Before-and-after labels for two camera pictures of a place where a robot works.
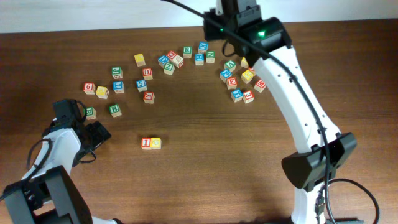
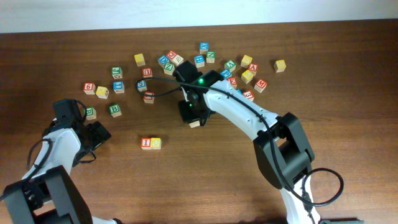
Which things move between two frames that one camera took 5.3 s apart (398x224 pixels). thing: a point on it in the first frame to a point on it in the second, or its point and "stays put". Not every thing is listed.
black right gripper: x=212 y=32 to x=188 y=115
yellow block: x=155 y=143 stays put
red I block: x=145 y=144 stays put
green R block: x=187 y=52 to x=194 y=124
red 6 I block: x=89 y=88 stays put
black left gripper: x=99 y=135 stays put
